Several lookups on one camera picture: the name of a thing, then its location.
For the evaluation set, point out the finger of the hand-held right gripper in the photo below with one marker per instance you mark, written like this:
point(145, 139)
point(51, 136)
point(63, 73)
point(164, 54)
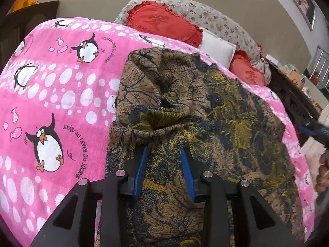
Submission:
point(308, 130)

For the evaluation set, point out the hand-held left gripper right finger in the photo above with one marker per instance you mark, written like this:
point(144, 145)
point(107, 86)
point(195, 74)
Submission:
point(187, 175)

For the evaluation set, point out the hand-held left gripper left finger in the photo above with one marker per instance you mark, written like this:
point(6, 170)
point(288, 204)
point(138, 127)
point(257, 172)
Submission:
point(142, 169)

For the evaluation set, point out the brown patterned knit garment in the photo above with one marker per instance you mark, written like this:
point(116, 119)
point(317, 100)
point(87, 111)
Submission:
point(218, 113)

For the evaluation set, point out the person's right hand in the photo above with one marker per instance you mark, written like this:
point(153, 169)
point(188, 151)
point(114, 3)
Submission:
point(323, 171)

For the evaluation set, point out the pale pink cloth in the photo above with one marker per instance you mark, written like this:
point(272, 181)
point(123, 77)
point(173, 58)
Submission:
point(312, 157)

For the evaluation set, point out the dark wooden bedside table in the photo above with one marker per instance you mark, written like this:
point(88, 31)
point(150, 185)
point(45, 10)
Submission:
point(290, 95)

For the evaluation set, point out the pile of small packets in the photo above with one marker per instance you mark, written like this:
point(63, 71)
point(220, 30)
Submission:
point(298, 78)

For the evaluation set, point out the metal rack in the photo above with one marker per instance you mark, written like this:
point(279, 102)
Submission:
point(320, 64)

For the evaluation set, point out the small red heart pillow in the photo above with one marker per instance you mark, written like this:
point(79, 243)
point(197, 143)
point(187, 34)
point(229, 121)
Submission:
point(246, 72)

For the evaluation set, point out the pink penguin printed blanket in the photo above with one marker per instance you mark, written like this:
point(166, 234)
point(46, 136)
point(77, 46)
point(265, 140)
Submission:
point(64, 82)

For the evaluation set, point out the white pillow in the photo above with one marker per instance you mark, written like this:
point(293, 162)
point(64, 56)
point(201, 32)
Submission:
point(217, 47)

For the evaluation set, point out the large red heart pillow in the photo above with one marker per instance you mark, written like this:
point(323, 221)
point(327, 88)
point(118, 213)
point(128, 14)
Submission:
point(159, 20)

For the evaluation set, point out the dark wooden cabinet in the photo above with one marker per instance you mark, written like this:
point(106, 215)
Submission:
point(28, 23)

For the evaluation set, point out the framed wall picture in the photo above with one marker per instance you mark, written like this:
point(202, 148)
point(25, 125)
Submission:
point(303, 0)

